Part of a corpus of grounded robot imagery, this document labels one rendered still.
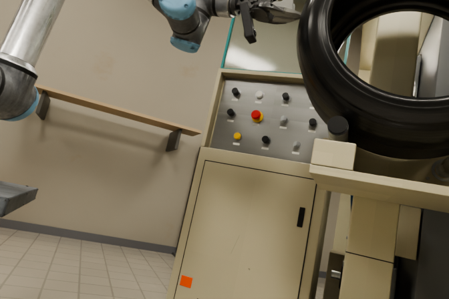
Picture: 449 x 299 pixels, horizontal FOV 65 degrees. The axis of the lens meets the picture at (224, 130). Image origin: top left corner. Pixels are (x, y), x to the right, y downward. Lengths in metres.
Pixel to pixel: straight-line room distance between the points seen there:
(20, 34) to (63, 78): 2.94
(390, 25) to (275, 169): 0.66
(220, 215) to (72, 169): 2.79
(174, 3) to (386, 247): 0.89
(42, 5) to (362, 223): 1.19
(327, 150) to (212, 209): 0.79
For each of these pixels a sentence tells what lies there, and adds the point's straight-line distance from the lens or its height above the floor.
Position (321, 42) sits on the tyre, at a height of 1.09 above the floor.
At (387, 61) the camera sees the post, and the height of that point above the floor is 1.23.
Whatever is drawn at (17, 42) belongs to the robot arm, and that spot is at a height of 1.02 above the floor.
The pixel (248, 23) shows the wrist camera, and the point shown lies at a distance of 1.06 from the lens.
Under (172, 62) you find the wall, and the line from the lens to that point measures 4.39.
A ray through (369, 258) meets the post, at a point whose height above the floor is 0.62.
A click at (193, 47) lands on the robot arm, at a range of 1.09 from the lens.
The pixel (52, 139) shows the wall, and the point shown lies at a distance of 4.11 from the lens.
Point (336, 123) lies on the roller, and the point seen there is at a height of 0.90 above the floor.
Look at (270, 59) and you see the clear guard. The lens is 1.63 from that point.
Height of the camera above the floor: 0.68
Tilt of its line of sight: 11 degrees up
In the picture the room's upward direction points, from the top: 12 degrees clockwise
